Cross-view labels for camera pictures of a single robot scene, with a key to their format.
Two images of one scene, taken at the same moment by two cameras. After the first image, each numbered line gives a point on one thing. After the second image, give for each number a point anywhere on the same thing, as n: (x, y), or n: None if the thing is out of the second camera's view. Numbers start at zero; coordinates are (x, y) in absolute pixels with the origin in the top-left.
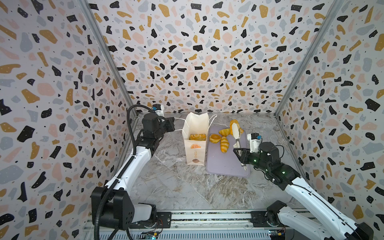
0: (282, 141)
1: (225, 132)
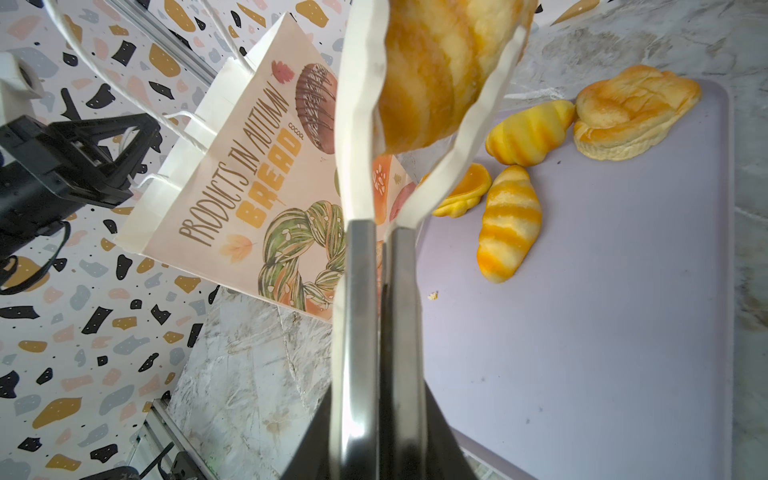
0: None
1: (530, 135)
